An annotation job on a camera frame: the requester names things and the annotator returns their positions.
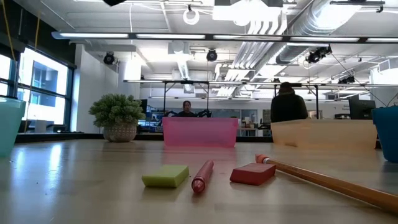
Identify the red marker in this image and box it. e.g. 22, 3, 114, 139
191, 159, 215, 194

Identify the silver ventilation duct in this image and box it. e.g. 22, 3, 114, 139
275, 0, 363, 65

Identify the long overhead light bar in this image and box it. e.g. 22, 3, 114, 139
51, 30, 398, 44

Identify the black computer monitor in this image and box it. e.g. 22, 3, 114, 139
348, 98, 376, 121

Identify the blue plastic bin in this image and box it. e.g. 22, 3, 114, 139
371, 105, 398, 164

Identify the teal plastic bin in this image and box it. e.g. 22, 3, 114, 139
0, 96, 27, 158

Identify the black metal frame stand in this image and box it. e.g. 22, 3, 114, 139
273, 83, 320, 121
162, 80, 210, 118

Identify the pink translucent plastic bin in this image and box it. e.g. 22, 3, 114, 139
161, 116, 239, 148

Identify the yellow-green eraser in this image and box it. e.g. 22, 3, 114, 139
141, 164, 190, 189

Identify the person in dark jacket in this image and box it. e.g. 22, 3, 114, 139
269, 82, 309, 124

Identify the person seated behind desk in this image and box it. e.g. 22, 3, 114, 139
177, 100, 197, 118

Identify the large red eraser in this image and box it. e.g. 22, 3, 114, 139
229, 162, 277, 186

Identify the green plant in woven pot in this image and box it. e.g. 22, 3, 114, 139
88, 93, 147, 143

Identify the yellow pencil with orange eraser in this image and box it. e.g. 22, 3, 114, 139
254, 153, 398, 214

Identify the white cable loop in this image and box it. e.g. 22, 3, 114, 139
182, 7, 200, 26

